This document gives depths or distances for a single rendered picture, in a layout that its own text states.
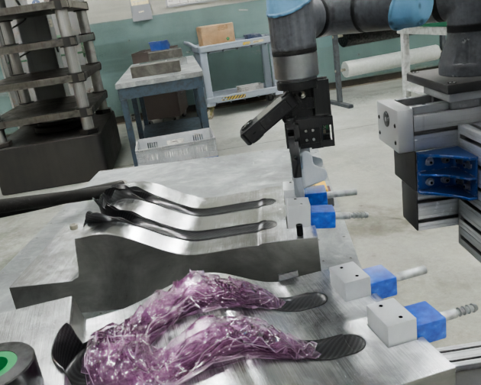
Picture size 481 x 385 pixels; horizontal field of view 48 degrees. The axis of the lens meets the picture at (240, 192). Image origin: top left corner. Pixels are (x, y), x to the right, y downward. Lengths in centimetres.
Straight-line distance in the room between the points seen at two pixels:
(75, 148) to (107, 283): 390
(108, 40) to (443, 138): 633
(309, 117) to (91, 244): 41
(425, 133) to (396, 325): 62
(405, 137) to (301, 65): 34
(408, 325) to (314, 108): 43
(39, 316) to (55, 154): 412
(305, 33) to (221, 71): 639
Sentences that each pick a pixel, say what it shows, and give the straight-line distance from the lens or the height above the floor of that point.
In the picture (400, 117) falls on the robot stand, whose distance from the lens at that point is 113.
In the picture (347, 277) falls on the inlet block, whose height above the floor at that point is 88.
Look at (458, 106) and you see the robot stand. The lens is 118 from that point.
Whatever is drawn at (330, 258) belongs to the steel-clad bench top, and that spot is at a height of 80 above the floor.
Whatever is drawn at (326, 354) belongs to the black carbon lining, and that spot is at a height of 85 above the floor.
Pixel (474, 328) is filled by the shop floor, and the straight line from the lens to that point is 222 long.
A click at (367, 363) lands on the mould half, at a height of 86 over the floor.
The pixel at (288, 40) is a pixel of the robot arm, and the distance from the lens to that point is 89.
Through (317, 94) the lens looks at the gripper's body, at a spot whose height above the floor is 108.
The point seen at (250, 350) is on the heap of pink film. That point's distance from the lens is 57.
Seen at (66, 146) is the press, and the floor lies 34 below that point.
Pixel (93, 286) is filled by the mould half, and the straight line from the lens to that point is 90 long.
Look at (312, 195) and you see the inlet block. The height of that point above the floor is 90.
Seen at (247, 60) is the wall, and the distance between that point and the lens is 730.
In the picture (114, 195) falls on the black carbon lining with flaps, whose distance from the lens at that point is 99.
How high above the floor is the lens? 123
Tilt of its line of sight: 19 degrees down
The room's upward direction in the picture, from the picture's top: 8 degrees counter-clockwise
